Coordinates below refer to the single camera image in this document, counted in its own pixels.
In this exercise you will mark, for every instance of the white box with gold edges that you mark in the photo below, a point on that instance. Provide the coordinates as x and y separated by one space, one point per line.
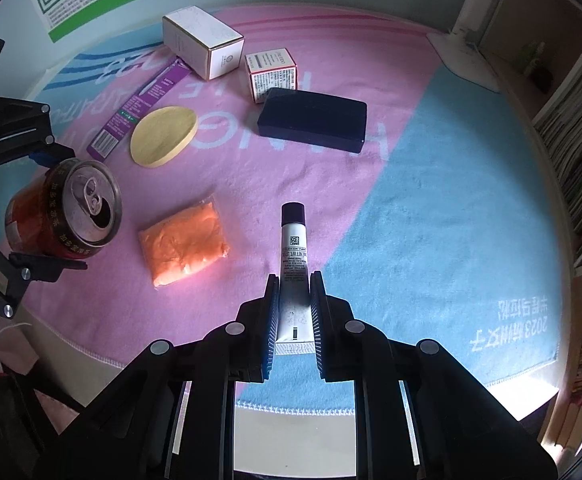
193 35

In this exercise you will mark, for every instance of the orange plastic packet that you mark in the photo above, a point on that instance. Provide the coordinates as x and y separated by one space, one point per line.
183 242

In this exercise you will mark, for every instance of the white tube with dark cap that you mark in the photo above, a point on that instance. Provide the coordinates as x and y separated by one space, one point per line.
293 260

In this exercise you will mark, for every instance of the dark blue case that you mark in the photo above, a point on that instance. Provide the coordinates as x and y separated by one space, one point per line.
311 120

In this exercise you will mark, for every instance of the small red and white box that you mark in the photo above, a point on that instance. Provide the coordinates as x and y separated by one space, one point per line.
273 77

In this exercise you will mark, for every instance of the long purple package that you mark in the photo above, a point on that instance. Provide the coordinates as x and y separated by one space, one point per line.
131 107

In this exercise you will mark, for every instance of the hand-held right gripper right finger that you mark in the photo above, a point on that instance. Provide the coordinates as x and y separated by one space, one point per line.
317 320

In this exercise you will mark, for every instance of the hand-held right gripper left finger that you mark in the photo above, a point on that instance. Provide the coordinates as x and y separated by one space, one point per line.
272 320

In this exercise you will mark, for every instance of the pink paper bag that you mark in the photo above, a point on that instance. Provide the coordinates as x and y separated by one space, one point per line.
11 347

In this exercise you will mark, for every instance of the pink and blue printed towel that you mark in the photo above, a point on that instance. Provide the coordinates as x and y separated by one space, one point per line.
421 210

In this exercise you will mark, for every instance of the small dark shelf object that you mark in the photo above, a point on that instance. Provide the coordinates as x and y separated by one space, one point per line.
542 80

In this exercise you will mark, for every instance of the round yellow sponge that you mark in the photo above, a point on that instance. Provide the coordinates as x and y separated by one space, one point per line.
163 135

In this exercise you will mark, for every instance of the orange drink can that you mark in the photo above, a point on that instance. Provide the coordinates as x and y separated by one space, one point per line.
36 210

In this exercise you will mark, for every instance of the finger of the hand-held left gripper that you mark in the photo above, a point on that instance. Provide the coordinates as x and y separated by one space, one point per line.
16 125
36 266

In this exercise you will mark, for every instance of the white bookshelf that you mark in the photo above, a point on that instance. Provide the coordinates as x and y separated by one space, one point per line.
526 15

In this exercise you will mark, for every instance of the white foam board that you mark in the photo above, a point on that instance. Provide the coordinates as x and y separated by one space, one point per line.
463 60

